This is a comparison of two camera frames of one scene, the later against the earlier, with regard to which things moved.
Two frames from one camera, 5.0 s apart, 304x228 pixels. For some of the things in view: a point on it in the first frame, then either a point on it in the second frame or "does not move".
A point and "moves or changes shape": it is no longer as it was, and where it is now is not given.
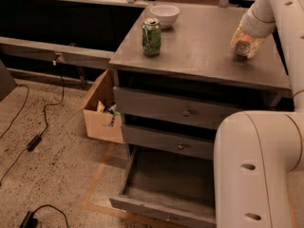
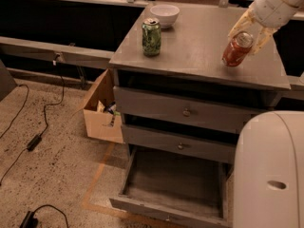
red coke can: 243,46 moves or changes shape
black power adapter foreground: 30,221 does not move
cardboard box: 101,118 does not move
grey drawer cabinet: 177,76 does not move
